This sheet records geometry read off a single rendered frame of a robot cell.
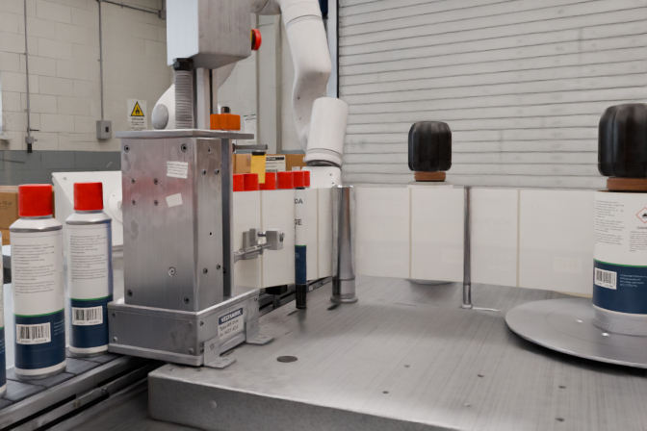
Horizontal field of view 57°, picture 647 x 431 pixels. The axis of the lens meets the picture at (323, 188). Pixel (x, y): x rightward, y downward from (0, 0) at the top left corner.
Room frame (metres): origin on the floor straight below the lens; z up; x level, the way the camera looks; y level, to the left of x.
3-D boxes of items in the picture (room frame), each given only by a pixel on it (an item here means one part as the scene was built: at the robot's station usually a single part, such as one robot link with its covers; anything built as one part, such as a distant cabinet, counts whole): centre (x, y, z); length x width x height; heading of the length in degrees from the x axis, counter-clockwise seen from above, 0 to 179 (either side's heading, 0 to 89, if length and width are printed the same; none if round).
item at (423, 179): (1.12, -0.20, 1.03); 0.09 x 0.09 x 0.30
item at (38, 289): (0.64, 0.31, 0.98); 0.05 x 0.05 x 0.20
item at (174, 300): (0.73, 0.17, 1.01); 0.14 x 0.13 x 0.26; 157
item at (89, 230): (0.71, 0.28, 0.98); 0.05 x 0.05 x 0.20
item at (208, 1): (1.09, 0.21, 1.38); 0.17 x 0.10 x 0.19; 32
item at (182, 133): (0.73, 0.17, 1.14); 0.14 x 0.11 x 0.01; 157
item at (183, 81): (1.05, 0.24, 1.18); 0.04 x 0.04 x 0.21
